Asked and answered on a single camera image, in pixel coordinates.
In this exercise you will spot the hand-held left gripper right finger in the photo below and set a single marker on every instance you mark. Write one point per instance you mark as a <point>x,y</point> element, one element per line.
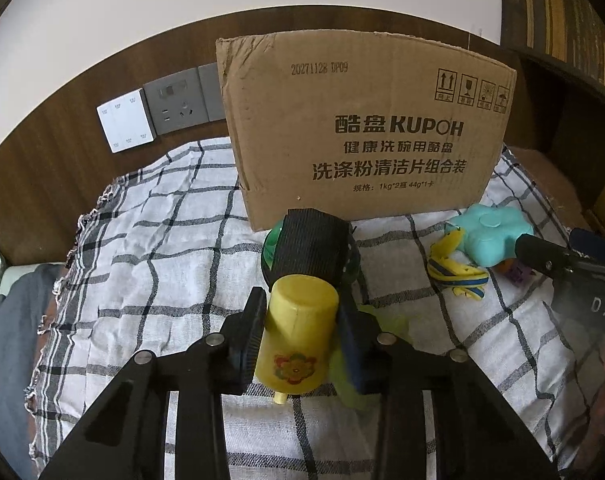
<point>351,347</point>

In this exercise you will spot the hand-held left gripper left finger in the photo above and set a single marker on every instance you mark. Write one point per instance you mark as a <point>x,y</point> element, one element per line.
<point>251,327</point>

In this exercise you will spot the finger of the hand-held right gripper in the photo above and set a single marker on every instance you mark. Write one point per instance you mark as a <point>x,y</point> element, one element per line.
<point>597,245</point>
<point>542,255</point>

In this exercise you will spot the yellow toy cup flower print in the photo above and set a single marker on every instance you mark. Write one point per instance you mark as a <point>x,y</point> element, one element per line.
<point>293,330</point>

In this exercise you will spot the teal flower shaped toy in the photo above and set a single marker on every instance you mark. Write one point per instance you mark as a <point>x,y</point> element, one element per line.
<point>490,232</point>

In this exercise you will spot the brown cardboard box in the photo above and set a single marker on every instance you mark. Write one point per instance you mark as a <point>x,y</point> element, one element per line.
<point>362,125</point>

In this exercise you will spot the small purple orange toy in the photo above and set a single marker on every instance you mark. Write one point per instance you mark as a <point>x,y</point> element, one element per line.
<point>518,275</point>

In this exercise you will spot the light green plastic toy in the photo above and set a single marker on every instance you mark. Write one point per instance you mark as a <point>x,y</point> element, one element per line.
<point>383,319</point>

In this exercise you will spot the brown wooden table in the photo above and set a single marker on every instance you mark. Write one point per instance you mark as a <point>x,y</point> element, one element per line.
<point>547,180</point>

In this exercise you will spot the yellow blue fish toy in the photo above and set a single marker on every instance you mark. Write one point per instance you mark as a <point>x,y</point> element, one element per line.
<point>455,270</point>

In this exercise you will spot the black and green round toy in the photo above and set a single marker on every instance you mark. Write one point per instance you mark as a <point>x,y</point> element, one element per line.
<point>307,245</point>

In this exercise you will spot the white black checked cloth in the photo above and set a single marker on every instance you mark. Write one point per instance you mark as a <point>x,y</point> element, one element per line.
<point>172,260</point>

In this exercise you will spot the dark wooden bookcase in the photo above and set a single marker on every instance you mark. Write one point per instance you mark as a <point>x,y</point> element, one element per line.
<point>602,125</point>

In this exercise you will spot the row of books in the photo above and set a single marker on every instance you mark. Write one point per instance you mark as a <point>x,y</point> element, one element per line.
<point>577,15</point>

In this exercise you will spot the light green pillow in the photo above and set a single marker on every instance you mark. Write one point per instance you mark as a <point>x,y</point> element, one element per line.
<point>18,272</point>

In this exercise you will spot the blue grey blanket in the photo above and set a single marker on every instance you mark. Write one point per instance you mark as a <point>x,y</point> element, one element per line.
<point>12,360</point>

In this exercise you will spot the grey wall socket panel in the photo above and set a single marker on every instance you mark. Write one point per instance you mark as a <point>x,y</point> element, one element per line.
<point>212,91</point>
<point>175,101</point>

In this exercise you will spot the white wall switch panel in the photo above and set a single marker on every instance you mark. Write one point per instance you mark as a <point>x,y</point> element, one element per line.
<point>126,121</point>

